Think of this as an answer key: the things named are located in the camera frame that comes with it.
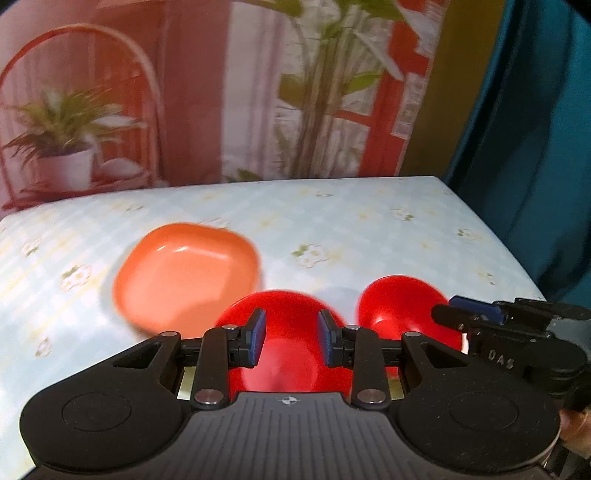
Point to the orange plate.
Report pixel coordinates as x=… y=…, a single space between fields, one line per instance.
x=184 y=277

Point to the floral tablecloth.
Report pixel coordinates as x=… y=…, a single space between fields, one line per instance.
x=369 y=230

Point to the teal curtain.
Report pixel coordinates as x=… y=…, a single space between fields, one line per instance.
x=531 y=138

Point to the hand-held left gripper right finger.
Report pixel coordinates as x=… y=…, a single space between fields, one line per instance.
x=327 y=339

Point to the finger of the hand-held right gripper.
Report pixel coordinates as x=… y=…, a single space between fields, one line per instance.
x=475 y=308
x=450 y=316

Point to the printed backdrop cloth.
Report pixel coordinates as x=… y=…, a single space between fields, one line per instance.
x=198 y=92

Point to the red bowl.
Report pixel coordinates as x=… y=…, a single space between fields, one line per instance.
x=286 y=350
x=397 y=304

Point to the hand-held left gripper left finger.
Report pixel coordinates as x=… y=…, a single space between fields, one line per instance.
x=256 y=339

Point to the person's right hand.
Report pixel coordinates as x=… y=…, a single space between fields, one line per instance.
x=574 y=427

